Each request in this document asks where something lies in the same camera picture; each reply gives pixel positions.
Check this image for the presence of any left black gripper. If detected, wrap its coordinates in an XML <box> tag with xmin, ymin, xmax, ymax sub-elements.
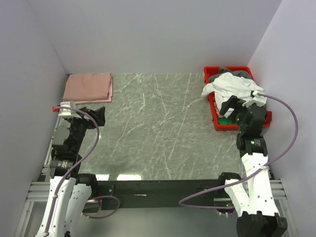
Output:
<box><xmin>67</xmin><ymin>106</ymin><xmax>105</xmax><ymax>153</ymax></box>

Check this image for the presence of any white t shirt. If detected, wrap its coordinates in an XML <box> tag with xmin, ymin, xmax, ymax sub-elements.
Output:
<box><xmin>201</xmin><ymin>72</ymin><xmax>266</xmax><ymax>109</ymax></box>

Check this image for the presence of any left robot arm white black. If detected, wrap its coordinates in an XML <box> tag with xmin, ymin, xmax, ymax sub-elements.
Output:
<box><xmin>36</xmin><ymin>105</ymin><xmax>105</xmax><ymax>237</ymax></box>

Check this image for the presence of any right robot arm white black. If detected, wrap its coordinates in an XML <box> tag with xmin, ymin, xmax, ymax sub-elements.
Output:
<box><xmin>217</xmin><ymin>95</ymin><xmax>288</xmax><ymax>237</ymax></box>

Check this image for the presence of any green t shirt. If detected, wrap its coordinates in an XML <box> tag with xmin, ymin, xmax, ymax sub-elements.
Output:
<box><xmin>217</xmin><ymin>117</ymin><xmax>236</xmax><ymax>125</ymax></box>

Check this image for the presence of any folded light pink t shirt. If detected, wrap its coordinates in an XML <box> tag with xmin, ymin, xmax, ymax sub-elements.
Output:
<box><xmin>68</xmin><ymin>77</ymin><xmax>113</xmax><ymax>104</ymax></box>

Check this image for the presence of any red plastic bin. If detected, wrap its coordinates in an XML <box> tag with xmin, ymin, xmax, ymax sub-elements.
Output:
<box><xmin>201</xmin><ymin>66</ymin><xmax>267</xmax><ymax>131</ymax></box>

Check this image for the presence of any folded salmon t shirt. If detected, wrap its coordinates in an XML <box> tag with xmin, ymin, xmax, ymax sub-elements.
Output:
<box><xmin>63</xmin><ymin>74</ymin><xmax>112</xmax><ymax>102</ymax></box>

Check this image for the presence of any grey t shirt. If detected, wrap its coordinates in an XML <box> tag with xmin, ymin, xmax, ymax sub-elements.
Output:
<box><xmin>218</xmin><ymin>67</ymin><xmax>252</xmax><ymax>79</ymax></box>

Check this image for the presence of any black base beam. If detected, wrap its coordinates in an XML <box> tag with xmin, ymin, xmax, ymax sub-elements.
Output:
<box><xmin>98</xmin><ymin>179</ymin><xmax>232</xmax><ymax>210</ymax></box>

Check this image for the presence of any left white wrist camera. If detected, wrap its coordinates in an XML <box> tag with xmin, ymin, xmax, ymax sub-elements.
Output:
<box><xmin>52</xmin><ymin>101</ymin><xmax>80</xmax><ymax>119</ymax></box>

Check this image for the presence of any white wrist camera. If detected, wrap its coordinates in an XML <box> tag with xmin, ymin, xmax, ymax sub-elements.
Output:
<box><xmin>52</xmin><ymin>101</ymin><xmax>80</xmax><ymax>119</ymax></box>
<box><xmin>243</xmin><ymin>90</ymin><xmax>267</xmax><ymax>108</ymax></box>

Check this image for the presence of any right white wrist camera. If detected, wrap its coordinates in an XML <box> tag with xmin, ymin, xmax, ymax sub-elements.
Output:
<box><xmin>243</xmin><ymin>90</ymin><xmax>267</xmax><ymax>108</ymax></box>

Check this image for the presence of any aluminium rail frame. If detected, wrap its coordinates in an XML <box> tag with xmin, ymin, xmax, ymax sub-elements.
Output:
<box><xmin>26</xmin><ymin>180</ymin><xmax>287</xmax><ymax>202</ymax></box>

